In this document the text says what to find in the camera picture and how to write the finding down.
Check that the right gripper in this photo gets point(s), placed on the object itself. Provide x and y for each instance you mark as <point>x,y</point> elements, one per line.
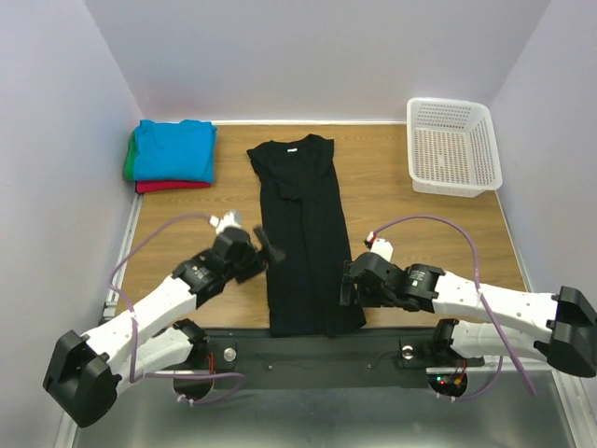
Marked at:
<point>349,284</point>

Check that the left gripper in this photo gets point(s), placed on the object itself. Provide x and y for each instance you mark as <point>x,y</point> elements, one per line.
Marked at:
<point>258,265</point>

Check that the black t shirt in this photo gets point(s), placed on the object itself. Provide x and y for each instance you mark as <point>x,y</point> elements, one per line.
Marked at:
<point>301,213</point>

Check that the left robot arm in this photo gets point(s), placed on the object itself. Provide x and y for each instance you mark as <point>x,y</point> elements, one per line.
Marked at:
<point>153,339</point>

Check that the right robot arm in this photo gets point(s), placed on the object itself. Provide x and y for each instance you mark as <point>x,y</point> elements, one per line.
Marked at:
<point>559,329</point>

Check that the red folded t shirt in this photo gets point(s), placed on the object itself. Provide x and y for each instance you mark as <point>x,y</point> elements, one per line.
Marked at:
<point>148,186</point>

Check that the blue folded t shirt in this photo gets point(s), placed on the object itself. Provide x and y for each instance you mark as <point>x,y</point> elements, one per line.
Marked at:
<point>174,151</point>

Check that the green folded t shirt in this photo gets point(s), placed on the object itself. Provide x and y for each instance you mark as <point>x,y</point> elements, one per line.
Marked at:
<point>128,169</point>

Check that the white plastic basket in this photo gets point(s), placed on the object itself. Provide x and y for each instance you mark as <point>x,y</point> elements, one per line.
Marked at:
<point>452,147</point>

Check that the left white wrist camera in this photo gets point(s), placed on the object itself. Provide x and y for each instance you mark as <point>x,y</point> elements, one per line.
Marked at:
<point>230,220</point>

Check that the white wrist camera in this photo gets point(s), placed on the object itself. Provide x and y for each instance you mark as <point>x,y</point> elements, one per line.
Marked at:
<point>379,246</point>
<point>230,220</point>

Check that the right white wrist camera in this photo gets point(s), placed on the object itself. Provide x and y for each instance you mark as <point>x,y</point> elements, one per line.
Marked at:
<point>379,246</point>

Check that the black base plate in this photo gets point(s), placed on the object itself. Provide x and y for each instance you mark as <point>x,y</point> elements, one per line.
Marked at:
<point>377,357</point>

